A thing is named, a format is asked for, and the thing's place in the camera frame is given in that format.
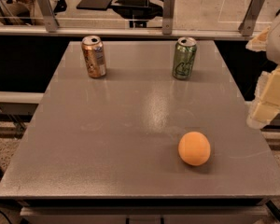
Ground orange soda can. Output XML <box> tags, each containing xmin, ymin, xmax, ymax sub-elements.
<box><xmin>81</xmin><ymin>35</ymin><xmax>106</xmax><ymax>78</ymax></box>

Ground orange ball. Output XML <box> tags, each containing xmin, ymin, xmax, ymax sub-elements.
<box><xmin>178</xmin><ymin>132</ymin><xmax>211</xmax><ymax>166</ymax></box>

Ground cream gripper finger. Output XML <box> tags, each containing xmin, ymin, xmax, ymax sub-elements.
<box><xmin>246</xmin><ymin>65</ymin><xmax>280</xmax><ymax>129</ymax></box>
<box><xmin>245</xmin><ymin>27</ymin><xmax>270</xmax><ymax>52</ymax></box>

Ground middle metal bracket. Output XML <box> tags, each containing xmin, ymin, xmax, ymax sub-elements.
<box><xmin>162</xmin><ymin>0</ymin><xmax>175</xmax><ymax>35</ymax></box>

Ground left metal bracket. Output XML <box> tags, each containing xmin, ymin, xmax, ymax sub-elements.
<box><xmin>36</xmin><ymin>0</ymin><xmax>59</xmax><ymax>33</ymax></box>

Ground metal rail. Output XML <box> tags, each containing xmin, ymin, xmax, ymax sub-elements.
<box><xmin>0</xmin><ymin>25</ymin><xmax>259</xmax><ymax>41</ymax></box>

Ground metal bracket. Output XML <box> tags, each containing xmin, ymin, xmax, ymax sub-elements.
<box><xmin>238</xmin><ymin>0</ymin><xmax>265</xmax><ymax>36</ymax></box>
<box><xmin>162</xmin><ymin>0</ymin><xmax>175</xmax><ymax>35</ymax></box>
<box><xmin>36</xmin><ymin>0</ymin><xmax>59</xmax><ymax>33</ymax></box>

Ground right metal bracket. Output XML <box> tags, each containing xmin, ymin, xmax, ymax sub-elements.
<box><xmin>238</xmin><ymin>0</ymin><xmax>265</xmax><ymax>36</ymax></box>

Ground black office chair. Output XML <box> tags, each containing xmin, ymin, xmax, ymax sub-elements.
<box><xmin>77</xmin><ymin>0</ymin><xmax>163</xmax><ymax>28</ymax></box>

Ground green soda can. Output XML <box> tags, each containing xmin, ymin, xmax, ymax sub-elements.
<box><xmin>172</xmin><ymin>37</ymin><xmax>197</xmax><ymax>80</ymax></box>

